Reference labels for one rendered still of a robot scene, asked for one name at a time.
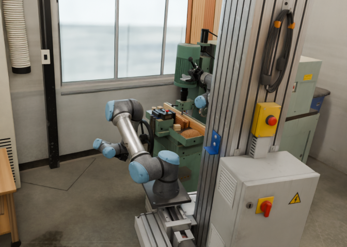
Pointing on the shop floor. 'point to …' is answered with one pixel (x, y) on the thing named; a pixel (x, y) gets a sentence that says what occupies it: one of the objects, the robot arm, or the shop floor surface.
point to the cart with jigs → (8, 200)
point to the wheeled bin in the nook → (319, 92)
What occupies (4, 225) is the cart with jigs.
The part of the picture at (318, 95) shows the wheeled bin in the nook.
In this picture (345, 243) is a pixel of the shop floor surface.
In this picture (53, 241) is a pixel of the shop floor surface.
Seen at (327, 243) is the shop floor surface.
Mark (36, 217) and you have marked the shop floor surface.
